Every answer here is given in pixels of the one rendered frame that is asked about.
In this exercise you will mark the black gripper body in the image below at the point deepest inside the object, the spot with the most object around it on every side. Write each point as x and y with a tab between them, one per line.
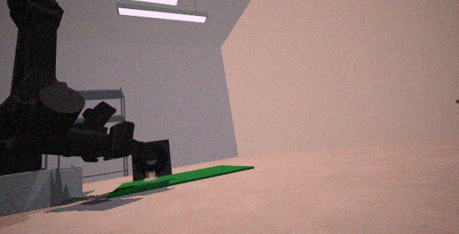
90	144

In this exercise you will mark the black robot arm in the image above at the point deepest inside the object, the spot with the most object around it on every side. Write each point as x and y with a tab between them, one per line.
36	117

